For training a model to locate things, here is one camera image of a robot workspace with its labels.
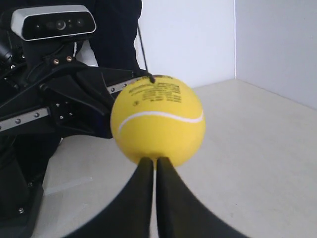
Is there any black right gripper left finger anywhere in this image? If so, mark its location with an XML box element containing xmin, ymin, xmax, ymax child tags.
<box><xmin>67</xmin><ymin>158</ymin><xmax>153</xmax><ymax>238</ymax></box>

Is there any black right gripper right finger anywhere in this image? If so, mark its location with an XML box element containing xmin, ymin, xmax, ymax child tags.
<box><xmin>156</xmin><ymin>157</ymin><xmax>244</xmax><ymax>238</ymax></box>

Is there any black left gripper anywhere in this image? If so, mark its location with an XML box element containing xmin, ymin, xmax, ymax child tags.
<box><xmin>0</xmin><ymin>58</ymin><xmax>135</xmax><ymax>144</ymax></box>

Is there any yellow tennis ball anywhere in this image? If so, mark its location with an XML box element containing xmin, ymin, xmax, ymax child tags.
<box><xmin>110</xmin><ymin>75</ymin><xmax>206</xmax><ymax>166</ymax></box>

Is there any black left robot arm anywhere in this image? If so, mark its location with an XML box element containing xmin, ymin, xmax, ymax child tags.
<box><xmin>0</xmin><ymin>0</ymin><xmax>137</xmax><ymax>238</ymax></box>

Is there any black hanging string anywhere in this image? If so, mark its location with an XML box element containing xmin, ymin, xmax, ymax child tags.
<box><xmin>137</xmin><ymin>24</ymin><xmax>156</xmax><ymax>84</ymax></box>

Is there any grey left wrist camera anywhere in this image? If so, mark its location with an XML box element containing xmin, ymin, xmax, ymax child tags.
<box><xmin>9</xmin><ymin>5</ymin><xmax>96</xmax><ymax>41</ymax></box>

